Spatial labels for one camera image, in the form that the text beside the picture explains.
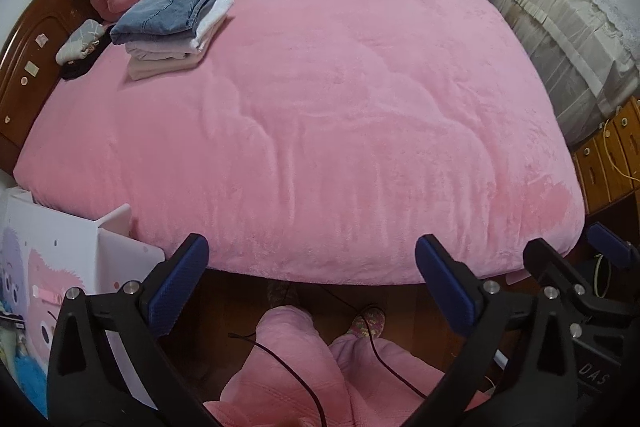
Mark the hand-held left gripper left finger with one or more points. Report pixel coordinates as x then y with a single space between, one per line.
180 282

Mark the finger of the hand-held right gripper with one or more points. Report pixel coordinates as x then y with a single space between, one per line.
542 257
607 242

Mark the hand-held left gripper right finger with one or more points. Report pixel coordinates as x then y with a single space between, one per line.
445 287

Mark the blue denim jacket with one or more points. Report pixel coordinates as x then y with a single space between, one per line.
160 12

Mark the wooden drawer cabinet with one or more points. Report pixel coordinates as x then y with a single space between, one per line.
607 162

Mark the patterned slipper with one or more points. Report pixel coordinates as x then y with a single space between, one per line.
367 322
280 293

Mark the person's left leg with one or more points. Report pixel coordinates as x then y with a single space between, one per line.
280 357

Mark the white cartoon printed box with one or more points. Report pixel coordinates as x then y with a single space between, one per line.
40 257

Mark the pink bed blanket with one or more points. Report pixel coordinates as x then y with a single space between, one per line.
350 107

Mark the folded beige garment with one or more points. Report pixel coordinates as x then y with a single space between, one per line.
160 64

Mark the cream lace-covered furniture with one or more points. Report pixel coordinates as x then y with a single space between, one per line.
565 17

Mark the black cloth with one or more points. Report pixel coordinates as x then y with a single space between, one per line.
82 69

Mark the grey patterned cloth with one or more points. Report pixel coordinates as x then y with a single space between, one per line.
80 42

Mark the wooden headboard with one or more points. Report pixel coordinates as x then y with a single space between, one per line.
25 57

